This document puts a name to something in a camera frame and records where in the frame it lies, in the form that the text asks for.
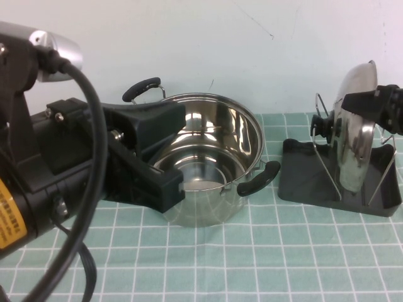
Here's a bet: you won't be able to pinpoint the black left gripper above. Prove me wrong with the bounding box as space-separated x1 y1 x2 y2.
31 98 186 199

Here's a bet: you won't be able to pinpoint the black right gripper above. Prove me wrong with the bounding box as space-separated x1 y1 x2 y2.
342 83 403 137

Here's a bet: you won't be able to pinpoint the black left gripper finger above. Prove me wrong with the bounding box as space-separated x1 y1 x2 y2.
103 133 185 215

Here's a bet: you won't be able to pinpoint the stainless steel pot lid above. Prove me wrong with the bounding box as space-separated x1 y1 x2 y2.
311 59 378 193

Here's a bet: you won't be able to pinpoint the green checked tablecloth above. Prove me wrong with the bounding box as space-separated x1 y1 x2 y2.
0 111 403 302

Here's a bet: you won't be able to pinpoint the stainless steel pot black handles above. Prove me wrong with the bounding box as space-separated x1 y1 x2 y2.
122 77 281 228

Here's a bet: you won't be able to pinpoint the thick black camera cable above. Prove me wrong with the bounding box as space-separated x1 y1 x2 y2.
33 47 110 302

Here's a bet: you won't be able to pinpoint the black tray wire lid rack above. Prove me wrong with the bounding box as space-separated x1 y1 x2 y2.
278 92 403 218

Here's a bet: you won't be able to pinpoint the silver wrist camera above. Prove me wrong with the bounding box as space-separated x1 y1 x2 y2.
28 29 84 83

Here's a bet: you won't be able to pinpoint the black sleeved cable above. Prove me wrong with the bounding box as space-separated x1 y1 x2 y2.
58 225 97 302

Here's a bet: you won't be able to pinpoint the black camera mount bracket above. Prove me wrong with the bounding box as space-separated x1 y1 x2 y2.
0 31 42 193

